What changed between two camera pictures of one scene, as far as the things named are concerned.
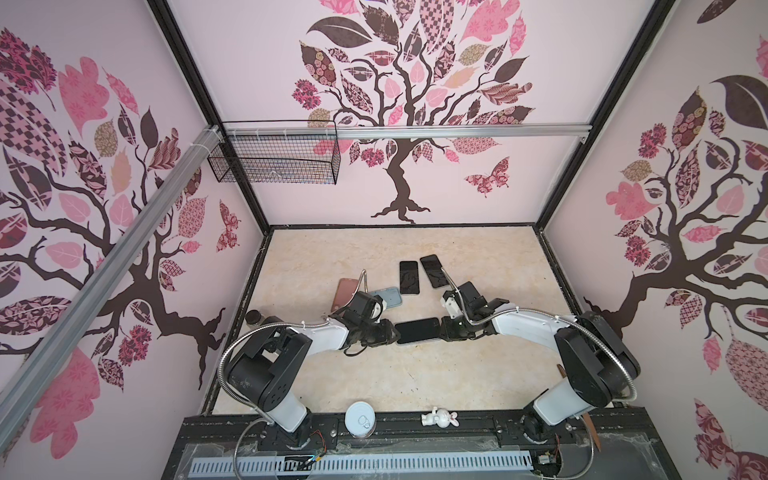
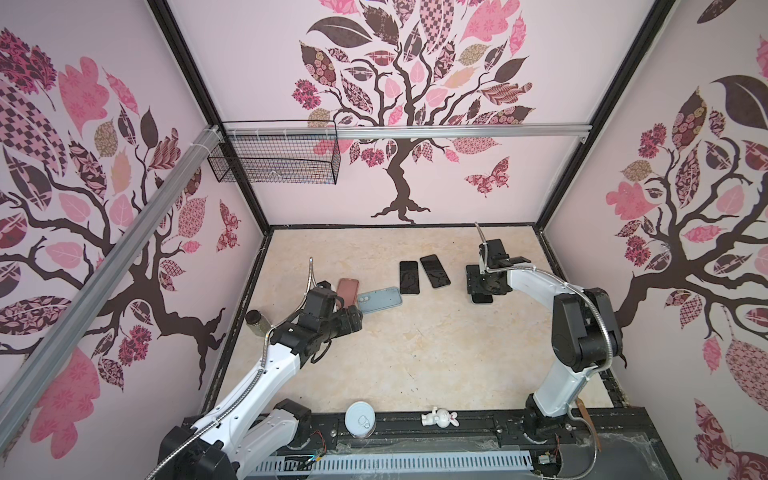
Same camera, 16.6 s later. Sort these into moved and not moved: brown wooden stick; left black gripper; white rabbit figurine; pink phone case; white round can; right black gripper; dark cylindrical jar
Moved: right black gripper; left black gripper
Not moved: white rabbit figurine; pink phone case; brown wooden stick; white round can; dark cylindrical jar
